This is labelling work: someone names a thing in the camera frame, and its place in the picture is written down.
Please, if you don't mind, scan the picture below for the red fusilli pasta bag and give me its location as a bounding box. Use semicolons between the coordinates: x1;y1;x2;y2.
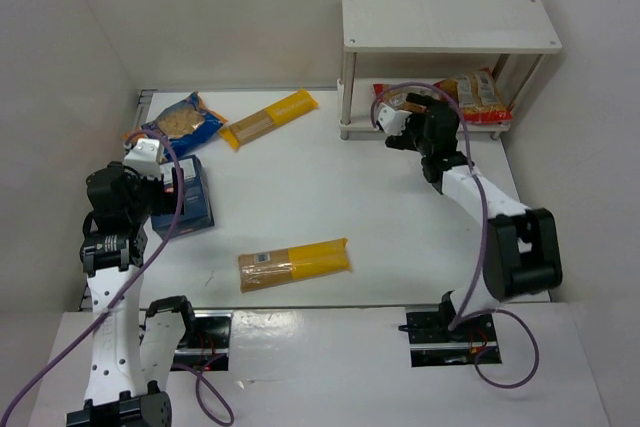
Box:
370;83;433;117

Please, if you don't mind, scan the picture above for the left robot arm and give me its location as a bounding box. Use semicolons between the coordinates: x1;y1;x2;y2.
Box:
66;161;194;426

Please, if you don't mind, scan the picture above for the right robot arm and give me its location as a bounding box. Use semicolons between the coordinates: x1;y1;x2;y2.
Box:
377;96;563;331

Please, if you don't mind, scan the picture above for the red fusilli bag on shelf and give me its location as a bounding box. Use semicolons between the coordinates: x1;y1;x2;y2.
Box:
435;68;512;125

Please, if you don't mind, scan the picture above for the blue orecchiette pasta bag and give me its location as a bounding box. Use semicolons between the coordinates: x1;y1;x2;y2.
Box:
138;92;227;158

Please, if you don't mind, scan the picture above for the white two-tier shelf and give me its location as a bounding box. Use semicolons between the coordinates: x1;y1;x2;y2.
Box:
337;0;562;140

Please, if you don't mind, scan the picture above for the dark blue Barilla box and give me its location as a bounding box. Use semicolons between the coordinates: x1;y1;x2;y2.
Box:
151;155;215;238

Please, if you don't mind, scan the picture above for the yellow spaghetti pack far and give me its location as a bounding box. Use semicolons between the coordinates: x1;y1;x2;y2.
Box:
219;89;318;151

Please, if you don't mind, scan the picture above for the yellow spaghetti pack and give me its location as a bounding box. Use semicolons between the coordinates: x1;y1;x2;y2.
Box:
219;89;318;151
238;238;351;293

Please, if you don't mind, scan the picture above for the yellow spaghetti pack near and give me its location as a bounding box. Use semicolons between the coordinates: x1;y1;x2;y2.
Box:
238;238;351;293

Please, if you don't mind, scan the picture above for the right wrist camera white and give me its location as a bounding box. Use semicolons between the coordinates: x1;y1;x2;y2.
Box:
376;103;412;136

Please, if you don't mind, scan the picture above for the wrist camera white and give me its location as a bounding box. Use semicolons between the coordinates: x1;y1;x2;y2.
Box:
123;138;163;181
376;103;412;136

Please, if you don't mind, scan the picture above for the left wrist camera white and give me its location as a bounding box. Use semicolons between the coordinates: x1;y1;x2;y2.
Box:
123;138;163;181

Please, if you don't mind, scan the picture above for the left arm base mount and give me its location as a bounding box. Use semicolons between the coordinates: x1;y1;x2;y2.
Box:
134;310;234;373

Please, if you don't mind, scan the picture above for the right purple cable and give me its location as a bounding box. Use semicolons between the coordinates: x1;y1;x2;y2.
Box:
369;82;541;389

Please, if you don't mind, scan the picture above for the purple cable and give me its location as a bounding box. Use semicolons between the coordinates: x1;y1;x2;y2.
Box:
369;82;541;389
0;129;236;427

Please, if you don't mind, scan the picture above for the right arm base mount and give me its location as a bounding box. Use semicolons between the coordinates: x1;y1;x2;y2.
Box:
398;309;502;368

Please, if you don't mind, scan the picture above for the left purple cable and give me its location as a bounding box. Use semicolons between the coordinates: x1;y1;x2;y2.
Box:
0;129;236;427

